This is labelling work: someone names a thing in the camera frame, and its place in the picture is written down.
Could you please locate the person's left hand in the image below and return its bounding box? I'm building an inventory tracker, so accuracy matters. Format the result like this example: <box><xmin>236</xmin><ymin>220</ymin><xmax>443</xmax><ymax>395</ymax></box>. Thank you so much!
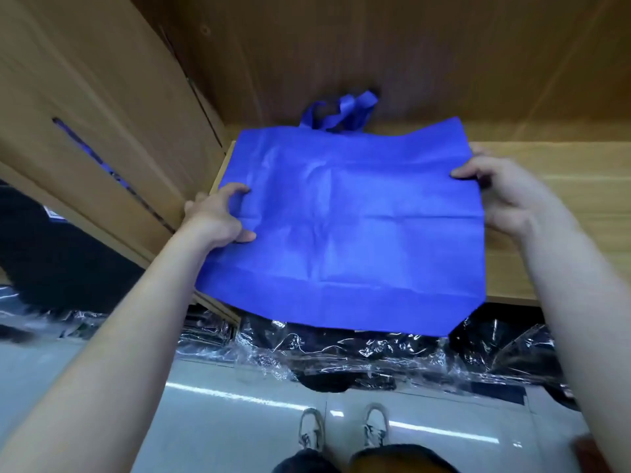
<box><xmin>177</xmin><ymin>182</ymin><xmax>258</xmax><ymax>254</ymax></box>

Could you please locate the person's right hand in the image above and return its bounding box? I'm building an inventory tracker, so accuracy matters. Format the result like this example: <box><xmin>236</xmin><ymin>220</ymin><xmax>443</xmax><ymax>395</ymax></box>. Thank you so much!
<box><xmin>452</xmin><ymin>143</ymin><xmax>564</xmax><ymax>243</ymax></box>

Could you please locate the blue non-woven bag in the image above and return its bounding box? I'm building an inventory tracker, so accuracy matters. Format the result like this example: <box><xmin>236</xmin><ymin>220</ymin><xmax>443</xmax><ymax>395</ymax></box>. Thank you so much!
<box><xmin>195</xmin><ymin>90</ymin><xmax>487</xmax><ymax>338</ymax></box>

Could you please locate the wooden shelf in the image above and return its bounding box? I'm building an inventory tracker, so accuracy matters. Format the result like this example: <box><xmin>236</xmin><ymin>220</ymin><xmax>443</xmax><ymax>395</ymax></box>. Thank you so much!
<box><xmin>0</xmin><ymin>0</ymin><xmax>631</xmax><ymax>326</ymax></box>

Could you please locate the person's right forearm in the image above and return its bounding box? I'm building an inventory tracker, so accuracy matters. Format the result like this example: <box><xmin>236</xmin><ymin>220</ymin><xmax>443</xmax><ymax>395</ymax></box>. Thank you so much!
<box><xmin>517</xmin><ymin>206</ymin><xmax>631</xmax><ymax>473</ymax></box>

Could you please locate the person's left forearm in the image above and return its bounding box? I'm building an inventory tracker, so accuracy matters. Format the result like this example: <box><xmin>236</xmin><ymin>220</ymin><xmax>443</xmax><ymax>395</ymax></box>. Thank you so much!
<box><xmin>0</xmin><ymin>226</ymin><xmax>213</xmax><ymax>473</ymax></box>

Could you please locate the person's left leg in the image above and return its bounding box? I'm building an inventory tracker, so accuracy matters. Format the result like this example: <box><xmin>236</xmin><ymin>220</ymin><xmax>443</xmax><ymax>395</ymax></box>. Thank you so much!
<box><xmin>274</xmin><ymin>448</ymin><xmax>341</xmax><ymax>473</ymax></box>

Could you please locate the person's leg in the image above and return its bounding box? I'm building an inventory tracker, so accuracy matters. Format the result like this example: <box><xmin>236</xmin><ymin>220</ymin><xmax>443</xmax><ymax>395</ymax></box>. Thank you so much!
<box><xmin>350</xmin><ymin>443</ymin><xmax>459</xmax><ymax>473</ymax></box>
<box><xmin>274</xmin><ymin>448</ymin><xmax>341</xmax><ymax>473</ymax></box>

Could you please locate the person's right shoe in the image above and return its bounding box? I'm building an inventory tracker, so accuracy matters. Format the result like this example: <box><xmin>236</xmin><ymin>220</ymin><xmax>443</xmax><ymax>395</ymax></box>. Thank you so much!
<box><xmin>362</xmin><ymin>405</ymin><xmax>390</xmax><ymax>449</ymax></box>

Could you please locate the person's right leg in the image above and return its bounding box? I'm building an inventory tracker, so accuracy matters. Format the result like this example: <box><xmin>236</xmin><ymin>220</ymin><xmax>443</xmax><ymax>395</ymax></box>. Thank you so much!
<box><xmin>350</xmin><ymin>443</ymin><xmax>459</xmax><ymax>473</ymax></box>

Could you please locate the black plastic-wrapped bag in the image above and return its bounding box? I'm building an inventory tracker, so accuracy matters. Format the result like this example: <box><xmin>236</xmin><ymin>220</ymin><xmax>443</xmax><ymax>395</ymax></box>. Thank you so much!
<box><xmin>0</xmin><ymin>290</ymin><xmax>238</xmax><ymax>369</ymax></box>
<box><xmin>448</xmin><ymin>302</ymin><xmax>583</xmax><ymax>410</ymax></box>

